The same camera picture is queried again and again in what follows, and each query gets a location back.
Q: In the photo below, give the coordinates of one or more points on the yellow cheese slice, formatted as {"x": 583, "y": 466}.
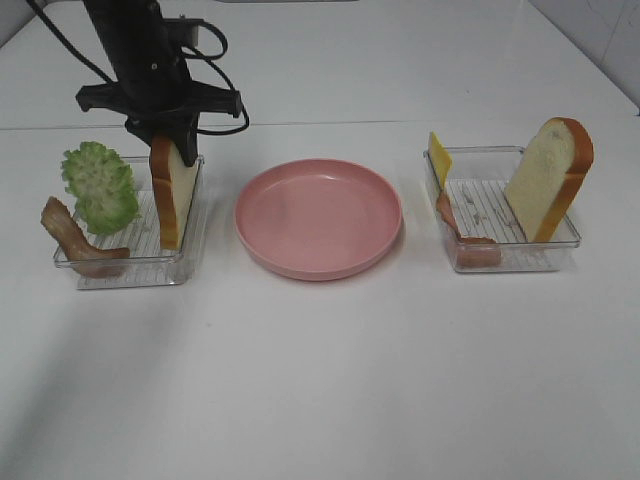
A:
{"x": 441, "y": 159}

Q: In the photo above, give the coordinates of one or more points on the pink round plate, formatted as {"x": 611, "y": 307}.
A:
{"x": 318, "y": 219}

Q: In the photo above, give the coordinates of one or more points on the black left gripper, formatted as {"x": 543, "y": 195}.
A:
{"x": 154, "y": 83}

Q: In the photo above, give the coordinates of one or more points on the clear plastic tray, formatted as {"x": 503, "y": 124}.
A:
{"x": 475, "y": 187}
{"x": 148, "y": 264}

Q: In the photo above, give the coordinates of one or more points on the brown bacon strip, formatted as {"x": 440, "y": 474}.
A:
{"x": 70, "y": 235}

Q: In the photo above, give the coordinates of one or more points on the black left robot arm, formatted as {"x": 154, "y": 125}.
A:
{"x": 141, "y": 24}

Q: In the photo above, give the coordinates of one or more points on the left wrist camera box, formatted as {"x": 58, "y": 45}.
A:
{"x": 183, "y": 32}

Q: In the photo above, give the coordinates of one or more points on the bread slice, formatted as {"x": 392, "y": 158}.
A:
{"x": 173, "y": 186}
{"x": 549, "y": 176}

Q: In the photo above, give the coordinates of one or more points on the pink bacon strip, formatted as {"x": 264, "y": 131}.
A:
{"x": 469, "y": 252}

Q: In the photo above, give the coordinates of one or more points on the right clear plastic tray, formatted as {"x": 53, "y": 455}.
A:
{"x": 475, "y": 187}

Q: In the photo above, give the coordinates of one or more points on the left clear plastic tray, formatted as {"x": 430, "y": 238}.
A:
{"x": 148, "y": 264}

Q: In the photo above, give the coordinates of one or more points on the green lettuce leaf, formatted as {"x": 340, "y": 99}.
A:
{"x": 102, "y": 184}

